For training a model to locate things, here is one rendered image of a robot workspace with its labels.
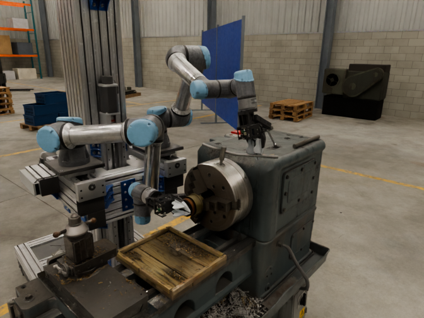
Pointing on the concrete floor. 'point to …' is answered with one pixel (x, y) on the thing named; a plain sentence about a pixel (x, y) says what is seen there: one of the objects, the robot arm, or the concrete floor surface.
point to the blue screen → (224, 66)
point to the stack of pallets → (7, 101)
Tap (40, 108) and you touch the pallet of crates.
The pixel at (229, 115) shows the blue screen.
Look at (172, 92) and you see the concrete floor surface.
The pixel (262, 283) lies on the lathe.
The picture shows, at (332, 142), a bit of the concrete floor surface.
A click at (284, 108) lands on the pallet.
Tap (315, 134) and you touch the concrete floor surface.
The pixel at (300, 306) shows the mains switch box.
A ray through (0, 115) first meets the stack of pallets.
